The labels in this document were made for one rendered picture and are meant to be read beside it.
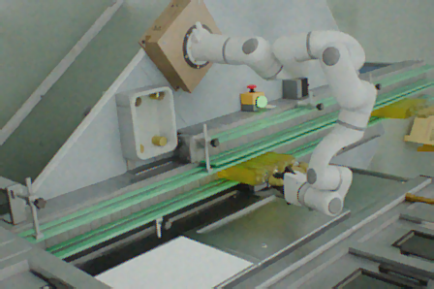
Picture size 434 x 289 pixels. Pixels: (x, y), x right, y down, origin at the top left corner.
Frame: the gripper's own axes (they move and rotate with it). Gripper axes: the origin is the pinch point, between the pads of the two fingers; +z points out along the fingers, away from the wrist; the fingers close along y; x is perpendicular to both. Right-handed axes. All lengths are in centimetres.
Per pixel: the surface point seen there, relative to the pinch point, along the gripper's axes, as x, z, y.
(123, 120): 43, 26, 24
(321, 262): 6.8, -30.1, -15.5
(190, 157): 22.0, 22.0, 7.9
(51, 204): 72, 15, 5
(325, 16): -72, 63, 49
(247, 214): 8.0, 9.0, -12.9
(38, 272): 89, -59, 19
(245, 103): -13.9, 42.7, 18.8
